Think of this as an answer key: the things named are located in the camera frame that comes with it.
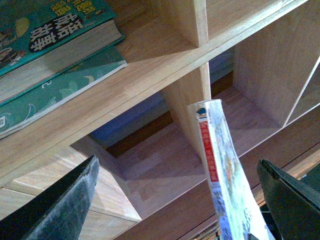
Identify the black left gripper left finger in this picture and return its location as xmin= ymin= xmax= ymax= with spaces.
xmin=0 ymin=155 xmax=100 ymax=240

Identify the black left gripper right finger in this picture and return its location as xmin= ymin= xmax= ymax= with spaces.
xmin=256 ymin=159 xmax=320 ymax=240

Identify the light illustrated paperback book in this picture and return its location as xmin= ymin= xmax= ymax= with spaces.
xmin=188 ymin=99 xmax=274 ymax=240

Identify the thin green patterned book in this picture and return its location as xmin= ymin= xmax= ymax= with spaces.
xmin=0 ymin=46 xmax=128 ymax=139

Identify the wooden bookshelf unit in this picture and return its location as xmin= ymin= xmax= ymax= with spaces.
xmin=0 ymin=0 xmax=320 ymax=240

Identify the thick green comic book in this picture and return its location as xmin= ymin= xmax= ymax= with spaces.
xmin=0 ymin=0 xmax=124 ymax=104

